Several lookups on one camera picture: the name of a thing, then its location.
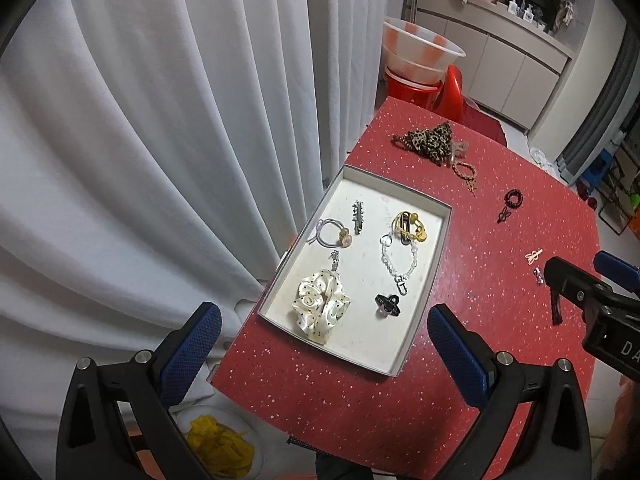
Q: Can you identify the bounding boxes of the crystal bead chain with clasp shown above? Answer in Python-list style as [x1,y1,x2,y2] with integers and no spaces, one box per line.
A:
[377,232,420,295]

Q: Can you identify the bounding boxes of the white plastic basin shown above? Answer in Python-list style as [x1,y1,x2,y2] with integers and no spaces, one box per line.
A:
[382,16,466,86]

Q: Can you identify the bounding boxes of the lilac hair tie with beads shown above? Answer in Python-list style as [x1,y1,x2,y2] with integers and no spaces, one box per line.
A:
[306,216,355,250]

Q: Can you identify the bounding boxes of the white curtain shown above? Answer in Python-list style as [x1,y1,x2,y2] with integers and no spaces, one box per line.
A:
[0,0,388,461]

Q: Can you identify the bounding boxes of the leopard print scrunchie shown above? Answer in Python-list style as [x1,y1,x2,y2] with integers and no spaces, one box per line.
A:
[391,121,457,167]

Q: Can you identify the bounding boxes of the blue plastic stool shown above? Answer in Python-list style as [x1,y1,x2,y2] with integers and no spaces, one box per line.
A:
[582,152,621,183]

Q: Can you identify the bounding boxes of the white bowl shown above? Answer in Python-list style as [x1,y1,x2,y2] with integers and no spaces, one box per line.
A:
[170,402,263,480]

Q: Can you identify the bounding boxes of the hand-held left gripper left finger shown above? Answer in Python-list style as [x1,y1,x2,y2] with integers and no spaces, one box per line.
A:
[56,301,223,480]

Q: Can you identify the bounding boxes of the cream polka dot scrunchie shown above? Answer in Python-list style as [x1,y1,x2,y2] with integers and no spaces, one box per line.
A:
[295,267,352,346]

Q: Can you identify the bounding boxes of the brown bead bracelet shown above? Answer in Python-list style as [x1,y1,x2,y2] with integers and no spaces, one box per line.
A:
[452,160,478,193]

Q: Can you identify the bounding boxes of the red plastic chair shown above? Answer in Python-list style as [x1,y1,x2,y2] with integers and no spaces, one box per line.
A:
[385,65,506,143]

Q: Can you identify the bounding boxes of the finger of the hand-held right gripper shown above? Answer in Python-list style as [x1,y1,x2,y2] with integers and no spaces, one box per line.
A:
[594,251,640,291]
[544,256,613,311]

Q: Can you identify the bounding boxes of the grey jewelry box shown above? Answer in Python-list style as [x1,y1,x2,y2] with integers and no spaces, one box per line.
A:
[257,164,453,378]

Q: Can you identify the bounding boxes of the black claw clip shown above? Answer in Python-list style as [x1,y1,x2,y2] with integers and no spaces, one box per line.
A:
[375,292,402,318]

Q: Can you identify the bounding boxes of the yellow crumpled cloth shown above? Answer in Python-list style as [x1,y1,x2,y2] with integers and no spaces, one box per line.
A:
[185,412,256,476]

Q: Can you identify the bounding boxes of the person's right forearm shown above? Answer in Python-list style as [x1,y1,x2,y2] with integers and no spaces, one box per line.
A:
[612,375,640,461]

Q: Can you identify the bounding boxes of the beige kitchen cabinet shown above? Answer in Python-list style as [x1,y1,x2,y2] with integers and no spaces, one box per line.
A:
[415,0,576,133]

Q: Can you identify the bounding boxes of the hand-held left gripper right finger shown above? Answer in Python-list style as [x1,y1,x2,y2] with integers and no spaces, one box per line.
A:
[427,304,593,480]

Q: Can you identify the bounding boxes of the yellow hair tie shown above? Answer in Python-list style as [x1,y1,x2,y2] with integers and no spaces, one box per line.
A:
[391,210,430,245]

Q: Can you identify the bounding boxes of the black scalloped snap hair clip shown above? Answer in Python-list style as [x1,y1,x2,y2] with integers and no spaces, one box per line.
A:
[550,287,565,328]

